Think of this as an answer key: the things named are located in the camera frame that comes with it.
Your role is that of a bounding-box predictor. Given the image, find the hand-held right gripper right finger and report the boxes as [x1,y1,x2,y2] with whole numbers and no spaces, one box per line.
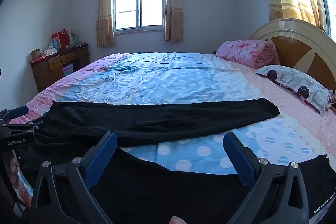
[223,132,313,224]

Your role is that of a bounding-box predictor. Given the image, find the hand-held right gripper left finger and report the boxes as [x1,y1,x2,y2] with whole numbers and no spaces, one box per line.
[29,132,118,224]

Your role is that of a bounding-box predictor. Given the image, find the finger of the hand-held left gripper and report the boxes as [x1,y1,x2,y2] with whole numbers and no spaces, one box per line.
[5,118,45,135]
[0,105,29,123]

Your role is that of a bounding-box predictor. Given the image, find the black pants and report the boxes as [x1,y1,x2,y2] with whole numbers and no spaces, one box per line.
[33,97,281,147]

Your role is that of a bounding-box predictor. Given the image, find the person's left hand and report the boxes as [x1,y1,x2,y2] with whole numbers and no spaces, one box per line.
[7,152,21,191]

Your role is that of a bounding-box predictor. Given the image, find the dark wooden nightstand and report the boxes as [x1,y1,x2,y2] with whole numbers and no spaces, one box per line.
[29,43,90,94]

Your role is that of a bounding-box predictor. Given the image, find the stack of colourful boxes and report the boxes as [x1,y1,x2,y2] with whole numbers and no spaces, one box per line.
[62,63,75,78]

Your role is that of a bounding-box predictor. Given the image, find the striped white red fabric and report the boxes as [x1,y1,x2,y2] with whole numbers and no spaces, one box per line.
[16,145,332,224]

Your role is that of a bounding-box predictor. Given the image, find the red gift bag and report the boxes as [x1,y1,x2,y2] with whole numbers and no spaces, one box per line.
[52,29,69,50]

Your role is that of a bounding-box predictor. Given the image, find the white patterned pillow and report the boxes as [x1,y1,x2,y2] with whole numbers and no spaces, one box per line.
[255,65,332,119]

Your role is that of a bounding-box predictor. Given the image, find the blue pink dotted bed sheet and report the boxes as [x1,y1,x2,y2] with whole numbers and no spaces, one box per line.
[8,52,336,224]

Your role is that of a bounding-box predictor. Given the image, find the pink floral folded blanket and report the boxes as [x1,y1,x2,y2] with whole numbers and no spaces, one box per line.
[216,40,277,69]

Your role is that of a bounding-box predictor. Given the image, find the cream and brown bed headboard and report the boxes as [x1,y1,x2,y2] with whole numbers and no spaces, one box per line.
[249,18,336,88]

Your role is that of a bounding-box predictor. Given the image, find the white framed sliding window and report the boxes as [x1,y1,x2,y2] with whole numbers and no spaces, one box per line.
[112,0,165,32]

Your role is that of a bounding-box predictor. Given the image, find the large bright window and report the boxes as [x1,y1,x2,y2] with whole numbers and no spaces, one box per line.
[312,0,336,39]

